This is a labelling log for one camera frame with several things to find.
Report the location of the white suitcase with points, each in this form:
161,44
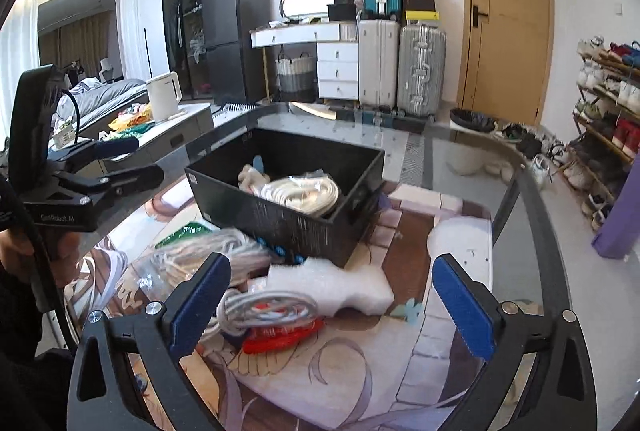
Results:
379,61

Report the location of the yellow box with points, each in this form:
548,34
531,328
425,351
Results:
422,17

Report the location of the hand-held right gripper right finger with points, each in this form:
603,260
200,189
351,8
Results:
462,306

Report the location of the white vanity desk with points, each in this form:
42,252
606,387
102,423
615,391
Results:
337,61

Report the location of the brown curtain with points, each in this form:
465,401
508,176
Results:
80,46

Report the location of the person's left hand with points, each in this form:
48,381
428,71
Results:
17,250

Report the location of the black refrigerator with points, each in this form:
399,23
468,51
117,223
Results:
235,11

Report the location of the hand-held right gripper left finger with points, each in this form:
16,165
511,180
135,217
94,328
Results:
200,301

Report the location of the black bag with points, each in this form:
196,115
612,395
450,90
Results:
342,3

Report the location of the wooden door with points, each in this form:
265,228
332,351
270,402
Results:
505,11

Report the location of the red white packet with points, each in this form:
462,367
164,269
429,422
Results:
280,341

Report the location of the white foam piece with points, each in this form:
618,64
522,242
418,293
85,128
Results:
340,286

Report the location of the oval mirror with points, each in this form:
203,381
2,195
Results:
307,3

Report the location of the black cardboard box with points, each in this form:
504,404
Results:
300,231

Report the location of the green packet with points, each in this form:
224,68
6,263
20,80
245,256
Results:
185,231

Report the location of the grey side cabinet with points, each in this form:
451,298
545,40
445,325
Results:
165,136

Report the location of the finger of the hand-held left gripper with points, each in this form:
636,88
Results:
117,146
135,176

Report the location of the white electric kettle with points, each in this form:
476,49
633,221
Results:
162,98

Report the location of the printed table mat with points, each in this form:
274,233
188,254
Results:
380,361

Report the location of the silver suitcase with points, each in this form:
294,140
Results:
422,71

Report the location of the shoe rack with shoes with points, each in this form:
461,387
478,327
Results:
607,121

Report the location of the white trash bin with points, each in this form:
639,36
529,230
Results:
470,146

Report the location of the beige soft toy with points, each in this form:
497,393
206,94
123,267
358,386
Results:
250,178

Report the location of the woven laundry basket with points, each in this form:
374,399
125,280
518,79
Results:
295,76

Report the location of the bed with grey bedding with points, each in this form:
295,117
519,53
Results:
105,98

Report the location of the white office chair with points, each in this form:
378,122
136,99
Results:
109,70

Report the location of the pile of colourful packets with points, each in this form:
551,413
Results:
130,121

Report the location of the purple mat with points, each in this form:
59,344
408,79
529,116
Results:
617,226

